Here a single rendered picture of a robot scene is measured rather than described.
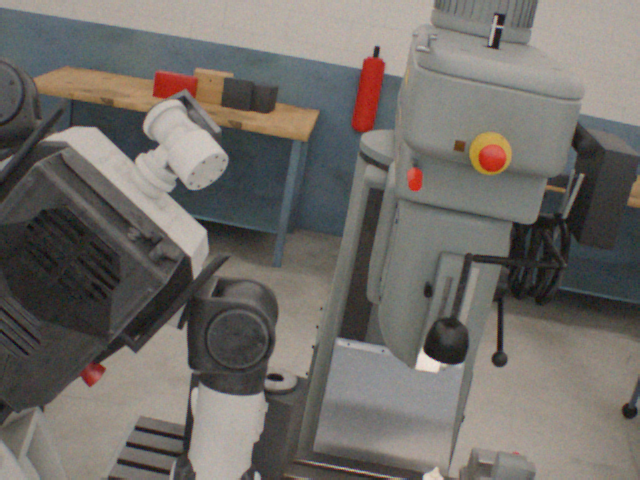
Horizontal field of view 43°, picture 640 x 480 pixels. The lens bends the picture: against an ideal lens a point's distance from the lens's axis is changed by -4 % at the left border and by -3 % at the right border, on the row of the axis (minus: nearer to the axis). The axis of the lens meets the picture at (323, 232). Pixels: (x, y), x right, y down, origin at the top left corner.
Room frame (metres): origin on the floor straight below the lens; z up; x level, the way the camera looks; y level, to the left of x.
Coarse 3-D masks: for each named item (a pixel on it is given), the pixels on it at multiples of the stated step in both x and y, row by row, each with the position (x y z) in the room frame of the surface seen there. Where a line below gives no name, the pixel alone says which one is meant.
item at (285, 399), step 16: (272, 368) 1.51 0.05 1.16; (192, 384) 1.45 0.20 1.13; (272, 384) 1.44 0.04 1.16; (288, 384) 1.46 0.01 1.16; (304, 384) 1.49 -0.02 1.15; (272, 400) 1.41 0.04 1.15; (288, 400) 1.42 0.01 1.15; (304, 400) 1.49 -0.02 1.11; (192, 416) 1.45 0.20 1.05; (272, 416) 1.41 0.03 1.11; (288, 416) 1.40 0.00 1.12; (272, 432) 1.41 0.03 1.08; (288, 432) 1.41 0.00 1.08; (256, 448) 1.41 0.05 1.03; (272, 448) 1.41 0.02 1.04; (288, 448) 1.43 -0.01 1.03; (256, 464) 1.41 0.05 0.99; (272, 464) 1.41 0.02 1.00; (288, 464) 1.46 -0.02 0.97
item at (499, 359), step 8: (504, 272) 1.45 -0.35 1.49; (504, 280) 1.43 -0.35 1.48; (496, 288) 1.43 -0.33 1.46; (504, 288) 1.43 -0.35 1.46; (496, 296) 1.43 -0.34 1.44; (504, 296) 1.43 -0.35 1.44; (504, 304) 1.42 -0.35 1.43; (496, 344) 1.34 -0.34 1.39; (496, 352) 1.31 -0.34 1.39; (496, 360) 1.30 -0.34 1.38; (504, 360) 1.30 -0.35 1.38
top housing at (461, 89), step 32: (448, 32) 1.54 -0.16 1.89; (416, 64) 1.27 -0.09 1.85; (448, 64) 1.20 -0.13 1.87; (480, 64) 1.20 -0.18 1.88; (512, 64) 1.22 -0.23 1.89; (544, 64) 1.31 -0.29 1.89; (416, 96) 1.23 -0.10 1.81; (448, 96) 1.20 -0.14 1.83; (480, 96) 1.19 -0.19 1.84; (512, 96) 1.19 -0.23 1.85; (544, 96) 1.20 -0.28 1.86; (576, 96) 1.21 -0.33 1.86; (416, 128) 1.21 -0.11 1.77; (448, 128) 1.20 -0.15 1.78; (480, 128) 1.19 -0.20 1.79; (512, 128) 1.19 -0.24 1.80; (544, 128) 1.19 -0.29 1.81; (512, 160) 1.19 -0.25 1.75; (544, 160) 1.19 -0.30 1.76
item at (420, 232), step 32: (416, 224) 1.33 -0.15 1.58; (448, 224) 1.32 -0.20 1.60; (480, 224) 1.32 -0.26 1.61; (416, 256) 1.33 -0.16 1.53; (384, 288) 1.38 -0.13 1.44; (416, 288) 1.33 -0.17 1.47; (480, 288) 1.33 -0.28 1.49; (384, 320) 1.35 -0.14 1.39; (416, 320) 1.32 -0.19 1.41; (480, 320) 1.34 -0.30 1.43; (416, 352) 1.32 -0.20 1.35
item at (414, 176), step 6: (414, 162) 1.26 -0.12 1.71; (414, 168) 1.21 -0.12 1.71; (408, 174) 1.19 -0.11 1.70; (414, 174) 1.17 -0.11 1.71; (420, 174) 1.18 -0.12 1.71; (408, 180) 1.17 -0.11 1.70; (414, 180) 1.15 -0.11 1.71; (420, 180) 1.16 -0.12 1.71; (408, 186) 1.15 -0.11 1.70; (414, 186) 1.15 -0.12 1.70; (420, 186) 1.15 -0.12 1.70
